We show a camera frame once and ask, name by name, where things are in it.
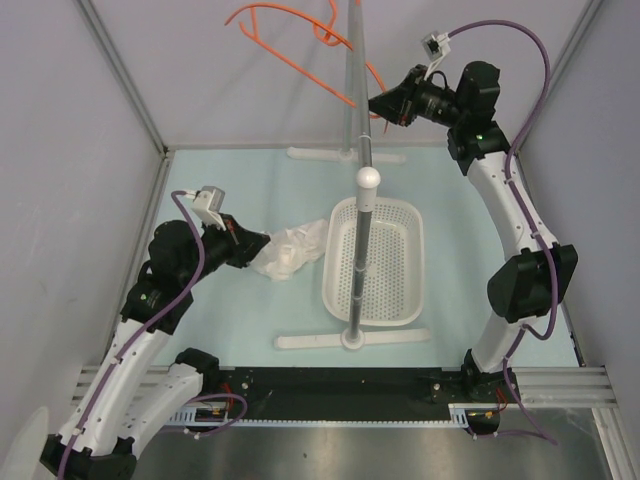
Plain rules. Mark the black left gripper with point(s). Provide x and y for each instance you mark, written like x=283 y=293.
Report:
x=243 y=244

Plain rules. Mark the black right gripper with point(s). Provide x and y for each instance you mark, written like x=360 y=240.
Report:
x=400 y=104

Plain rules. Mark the white tank top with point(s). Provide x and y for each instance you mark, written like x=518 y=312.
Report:
x=290 y=249

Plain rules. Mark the orange plastic hanger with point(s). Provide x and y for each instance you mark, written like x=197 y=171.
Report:
x=283 y=31

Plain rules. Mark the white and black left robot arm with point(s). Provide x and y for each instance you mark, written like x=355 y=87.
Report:
x=105 y=436

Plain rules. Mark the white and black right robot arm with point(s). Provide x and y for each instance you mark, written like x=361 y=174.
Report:
x=525 y=293

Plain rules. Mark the grey clothes rack with white feet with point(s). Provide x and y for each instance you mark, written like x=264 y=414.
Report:
x=368 y=180

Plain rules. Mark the white perforated plastic basket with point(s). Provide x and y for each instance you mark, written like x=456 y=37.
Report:
x=393 y=293

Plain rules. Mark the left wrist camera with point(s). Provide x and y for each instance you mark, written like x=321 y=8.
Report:
x=205 y=204

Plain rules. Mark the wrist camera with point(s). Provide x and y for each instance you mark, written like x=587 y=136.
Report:
x=205 y=204
x=436 y=46

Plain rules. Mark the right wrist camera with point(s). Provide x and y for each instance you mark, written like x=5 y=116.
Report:
x=436 y=46

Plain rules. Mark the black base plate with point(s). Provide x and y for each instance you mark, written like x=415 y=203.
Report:
x=361 y=394

